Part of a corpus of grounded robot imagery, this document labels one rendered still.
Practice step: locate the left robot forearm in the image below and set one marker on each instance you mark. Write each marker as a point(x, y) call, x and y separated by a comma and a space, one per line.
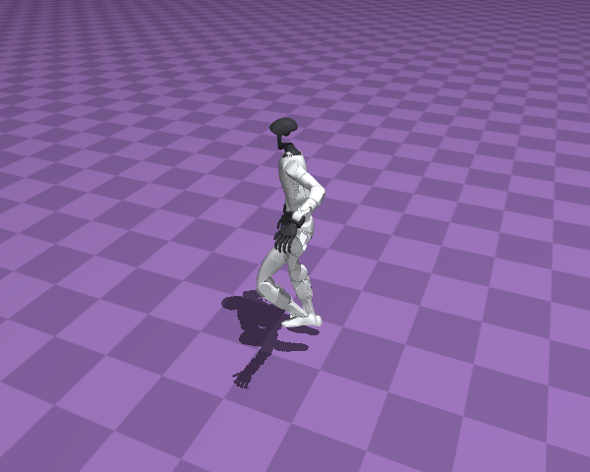
point(312, 202)

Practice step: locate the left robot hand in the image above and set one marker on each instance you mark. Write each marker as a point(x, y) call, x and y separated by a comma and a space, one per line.
point(289, 231)

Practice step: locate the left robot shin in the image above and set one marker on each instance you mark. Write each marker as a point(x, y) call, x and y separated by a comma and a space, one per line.
point(280, 298)

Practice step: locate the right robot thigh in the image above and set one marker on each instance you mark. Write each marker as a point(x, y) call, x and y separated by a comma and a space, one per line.
point(298, 272)

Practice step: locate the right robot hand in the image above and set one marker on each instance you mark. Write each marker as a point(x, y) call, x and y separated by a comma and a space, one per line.
point(284, 220)

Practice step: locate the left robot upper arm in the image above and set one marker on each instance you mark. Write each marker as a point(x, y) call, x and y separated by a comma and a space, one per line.
point(298, 173)

